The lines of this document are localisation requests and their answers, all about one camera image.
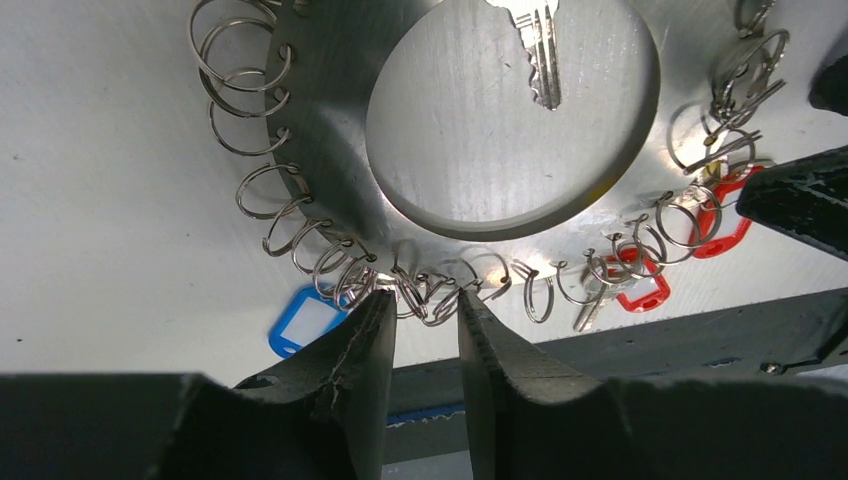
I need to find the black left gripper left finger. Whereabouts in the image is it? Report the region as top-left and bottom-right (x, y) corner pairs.
(233, 290), (397, 479)

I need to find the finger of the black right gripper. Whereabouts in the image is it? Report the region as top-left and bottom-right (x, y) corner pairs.
(735, 132), (847, 261)

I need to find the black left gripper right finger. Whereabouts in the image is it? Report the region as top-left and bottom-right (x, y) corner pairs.
(458, 291), (602, 479)

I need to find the metal disc with keyrings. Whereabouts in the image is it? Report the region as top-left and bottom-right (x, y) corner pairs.
(188, 1), (792, 330)

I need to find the blue key tag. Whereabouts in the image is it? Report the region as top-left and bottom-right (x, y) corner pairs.
(267, 286), (348, 359)

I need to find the red key tag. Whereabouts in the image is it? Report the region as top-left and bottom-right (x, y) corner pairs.
(690, 164), (766, 260)
(606, 248), (672, 313)

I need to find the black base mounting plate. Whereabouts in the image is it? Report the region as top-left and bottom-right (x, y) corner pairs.
(383, 288), (847, 464)

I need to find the silver key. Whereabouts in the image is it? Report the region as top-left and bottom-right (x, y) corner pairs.
(487, 0), (562, 111)

